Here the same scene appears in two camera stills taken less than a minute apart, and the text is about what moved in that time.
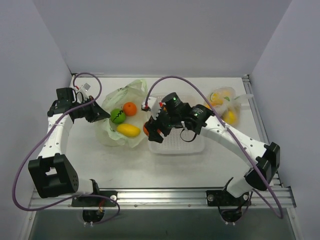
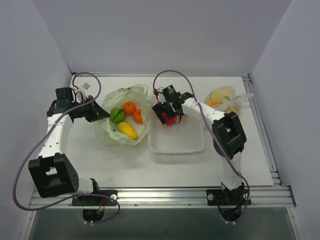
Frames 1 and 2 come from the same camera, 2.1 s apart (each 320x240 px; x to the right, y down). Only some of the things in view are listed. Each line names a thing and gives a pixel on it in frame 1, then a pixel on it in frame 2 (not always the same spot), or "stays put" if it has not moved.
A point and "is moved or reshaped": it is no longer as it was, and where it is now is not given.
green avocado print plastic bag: x=125 y=106 stays put
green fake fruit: x=117 y=116 stays put
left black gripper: x=91 y=110 stays put
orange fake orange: x=146 y=130 -> x=137 y=116
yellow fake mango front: x=128 y=130 is moved or reshaped
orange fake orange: x=129 y=108 stays put
